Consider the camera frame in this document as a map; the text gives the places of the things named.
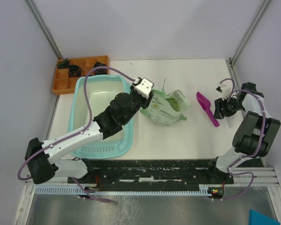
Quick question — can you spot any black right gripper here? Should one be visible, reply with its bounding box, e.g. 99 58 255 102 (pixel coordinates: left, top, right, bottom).
212 95 244 120

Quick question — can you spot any green cat litter bag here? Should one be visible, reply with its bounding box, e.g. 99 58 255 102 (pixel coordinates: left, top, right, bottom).
140 88 191 126

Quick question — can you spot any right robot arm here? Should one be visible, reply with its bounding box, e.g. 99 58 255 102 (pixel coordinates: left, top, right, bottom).
205 82 281 183

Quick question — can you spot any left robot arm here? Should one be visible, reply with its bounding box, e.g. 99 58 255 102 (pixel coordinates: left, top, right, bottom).
24 84 153 184

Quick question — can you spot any magenta plastic litter scoop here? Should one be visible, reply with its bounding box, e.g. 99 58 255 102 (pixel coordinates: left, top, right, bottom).
196 92 220 128

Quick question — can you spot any teal plastic litter box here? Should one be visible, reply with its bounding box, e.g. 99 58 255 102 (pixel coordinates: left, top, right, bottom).
68 75 133 160

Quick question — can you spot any black round part in tray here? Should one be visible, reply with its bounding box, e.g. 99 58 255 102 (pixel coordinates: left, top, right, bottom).
94 61 108 75

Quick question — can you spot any orange wooden compartment tray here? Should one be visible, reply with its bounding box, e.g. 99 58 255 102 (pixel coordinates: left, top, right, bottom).
52 55 109 95

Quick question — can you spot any small circuit board with LEDs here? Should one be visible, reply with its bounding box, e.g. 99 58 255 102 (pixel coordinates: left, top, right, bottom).
211 187 225 199

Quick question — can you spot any blue foam pad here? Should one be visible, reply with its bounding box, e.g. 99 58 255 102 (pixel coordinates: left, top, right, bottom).
248 210 280 225

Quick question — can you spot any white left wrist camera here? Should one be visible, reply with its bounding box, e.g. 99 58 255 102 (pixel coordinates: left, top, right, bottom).
132 77 155 99

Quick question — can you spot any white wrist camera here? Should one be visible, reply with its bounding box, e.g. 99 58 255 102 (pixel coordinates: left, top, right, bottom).
216 83 232 99
132 77 155 99

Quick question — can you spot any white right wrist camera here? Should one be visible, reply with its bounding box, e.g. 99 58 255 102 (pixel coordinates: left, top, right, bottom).
216 83 232 99

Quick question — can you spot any black ring part in tray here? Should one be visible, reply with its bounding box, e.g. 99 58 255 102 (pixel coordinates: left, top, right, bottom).
68 65 81 78

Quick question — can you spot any black mounting base plate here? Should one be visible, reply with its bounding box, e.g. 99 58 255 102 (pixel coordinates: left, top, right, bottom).
78 159 234 188

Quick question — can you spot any light blue cable duct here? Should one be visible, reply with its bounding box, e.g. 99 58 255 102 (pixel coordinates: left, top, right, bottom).
34 183 213 195

